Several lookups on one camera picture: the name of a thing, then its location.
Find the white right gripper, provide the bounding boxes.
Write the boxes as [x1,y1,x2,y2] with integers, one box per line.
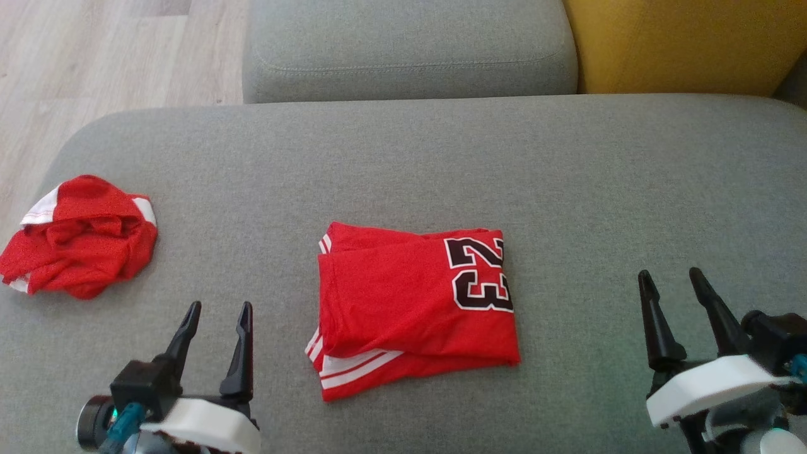
[637,267,796,430]

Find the yellow sofa cushion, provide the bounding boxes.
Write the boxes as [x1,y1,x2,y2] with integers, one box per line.
[563,0,807,96]

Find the grey sofa seat cushion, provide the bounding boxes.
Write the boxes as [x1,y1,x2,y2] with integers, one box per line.
[0,95,807,454]

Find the red shorts with white band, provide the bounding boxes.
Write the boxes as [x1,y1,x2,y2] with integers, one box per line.
[0,175,158,300]

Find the red jersey with number 23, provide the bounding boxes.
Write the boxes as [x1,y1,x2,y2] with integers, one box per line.
[305,221,522,402]

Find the left camera cable teal plug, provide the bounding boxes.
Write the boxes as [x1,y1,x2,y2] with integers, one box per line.
[104,404,147,454]

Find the grey sofa back cushion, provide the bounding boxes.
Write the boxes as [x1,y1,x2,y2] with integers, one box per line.
[243,0,579,105]

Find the small grey sofa cushion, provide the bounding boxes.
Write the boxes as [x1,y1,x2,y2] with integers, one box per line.
[774,54,807,108]

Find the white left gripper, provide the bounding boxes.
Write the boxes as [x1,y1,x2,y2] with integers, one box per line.
[140,301,262,454]

